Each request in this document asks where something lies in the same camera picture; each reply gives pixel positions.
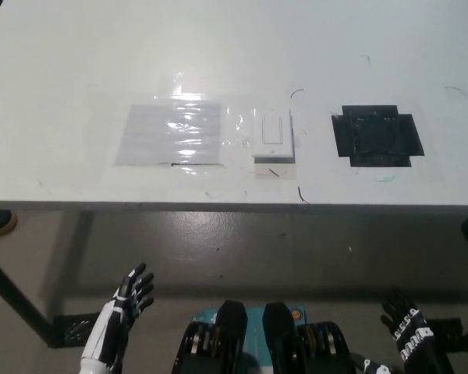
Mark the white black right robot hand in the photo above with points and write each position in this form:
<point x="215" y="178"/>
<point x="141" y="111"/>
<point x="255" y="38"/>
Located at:
<point x="415" y="335"/>

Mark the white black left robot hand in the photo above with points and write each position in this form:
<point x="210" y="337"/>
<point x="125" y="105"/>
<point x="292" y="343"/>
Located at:
<point x="113" y="315"/>

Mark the white wall switch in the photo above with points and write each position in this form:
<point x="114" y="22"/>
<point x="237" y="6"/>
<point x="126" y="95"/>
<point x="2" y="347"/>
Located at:
<point x="273" y="134"/>

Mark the black table foot plate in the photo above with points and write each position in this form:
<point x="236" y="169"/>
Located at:
<point x="72" y="331"/>
<point x="448" y="331"/>

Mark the black table leg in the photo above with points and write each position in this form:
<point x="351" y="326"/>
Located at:
<point x="15" y="296"/>

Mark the black tape patch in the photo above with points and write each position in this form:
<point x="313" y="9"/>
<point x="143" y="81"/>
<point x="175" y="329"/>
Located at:
<point x="376" y="136"/>

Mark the clear plastic tape sheet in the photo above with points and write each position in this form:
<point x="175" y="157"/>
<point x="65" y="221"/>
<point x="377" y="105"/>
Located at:
<point x="236" y="128"/>

